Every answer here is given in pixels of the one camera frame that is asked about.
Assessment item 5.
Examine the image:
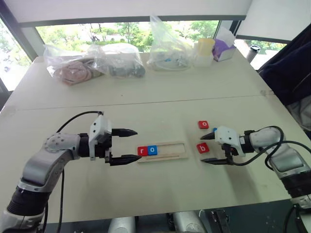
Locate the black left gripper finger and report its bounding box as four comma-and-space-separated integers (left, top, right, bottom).
112, 128, 138, 137
109, 155, 142, 167

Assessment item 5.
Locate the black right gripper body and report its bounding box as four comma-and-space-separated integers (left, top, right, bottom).
222, 143, 238, 166

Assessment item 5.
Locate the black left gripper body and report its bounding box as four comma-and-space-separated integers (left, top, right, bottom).
94, 128, 117, 166

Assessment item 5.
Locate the red letter b block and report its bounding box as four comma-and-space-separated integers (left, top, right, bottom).
196, 143, 210, 154

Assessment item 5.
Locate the long wooden letter tray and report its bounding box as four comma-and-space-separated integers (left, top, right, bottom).
136, 142, 190, 164

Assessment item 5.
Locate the silver rounded robot part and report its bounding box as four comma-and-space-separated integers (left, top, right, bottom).
108, 216, 136, 233
173, 211, 207, 233

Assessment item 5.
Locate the plastic bag with grey items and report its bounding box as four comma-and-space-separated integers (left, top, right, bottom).
87, 43, 146, 79

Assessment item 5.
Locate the white plastic box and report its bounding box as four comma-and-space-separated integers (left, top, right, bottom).
193, 42, 213, 67

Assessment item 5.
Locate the plastic bag with pink items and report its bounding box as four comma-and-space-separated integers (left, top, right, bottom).
43, 43, 107, 86

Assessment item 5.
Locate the purple tissue box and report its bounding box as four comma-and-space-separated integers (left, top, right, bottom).
211, 26, 237, 63

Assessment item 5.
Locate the tall clear plastic bag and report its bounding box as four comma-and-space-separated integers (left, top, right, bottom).
146, 16, 195, 72

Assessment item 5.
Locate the yellow plastic cup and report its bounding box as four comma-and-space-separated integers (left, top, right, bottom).
197, 37, 216, 57

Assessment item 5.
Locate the black tumbler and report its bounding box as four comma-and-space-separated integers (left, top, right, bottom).
247, 45, 261, 64

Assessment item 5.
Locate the dark blue jacket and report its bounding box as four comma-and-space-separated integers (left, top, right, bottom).
257, 30, 311, 107

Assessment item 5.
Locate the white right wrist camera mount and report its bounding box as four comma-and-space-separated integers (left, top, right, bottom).
215, 125, 246, 157

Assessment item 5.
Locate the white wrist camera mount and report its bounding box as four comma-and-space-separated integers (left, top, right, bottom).
215, 125, 246, 157
87, 115, 113, 161

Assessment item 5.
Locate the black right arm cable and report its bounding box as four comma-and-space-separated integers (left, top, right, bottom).
232, 125, 311, 170

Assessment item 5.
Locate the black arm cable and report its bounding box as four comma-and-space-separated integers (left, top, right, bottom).
232, 125, 311, 170
56, 111, 105, 133

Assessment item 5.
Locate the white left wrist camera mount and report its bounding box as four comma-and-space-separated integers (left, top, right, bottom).
87, 115, 113, 161

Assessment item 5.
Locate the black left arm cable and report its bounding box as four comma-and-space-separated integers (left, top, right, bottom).
56, 111, 105, 133

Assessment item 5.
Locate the thin black hanging cable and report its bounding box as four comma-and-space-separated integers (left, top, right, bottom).
58, 168, 66, 225

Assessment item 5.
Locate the black metal bracket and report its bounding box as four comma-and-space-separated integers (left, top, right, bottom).
210, 208, 231, 233

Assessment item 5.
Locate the black cable under table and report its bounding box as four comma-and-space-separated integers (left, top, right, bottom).
283, 203, 304, 233

